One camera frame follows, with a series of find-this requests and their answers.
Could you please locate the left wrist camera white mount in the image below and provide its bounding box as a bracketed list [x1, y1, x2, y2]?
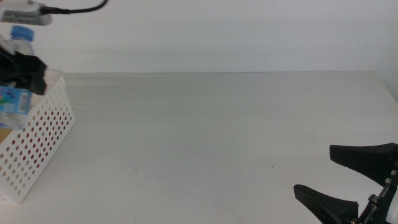
[0, 0, 53, 27]

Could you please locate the white perforated plastic basket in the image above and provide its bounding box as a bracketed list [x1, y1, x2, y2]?
[0, 68, 76, 205]

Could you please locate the clear water bottle blue cap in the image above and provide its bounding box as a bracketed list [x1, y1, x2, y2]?
[0, 25, 35, 130]

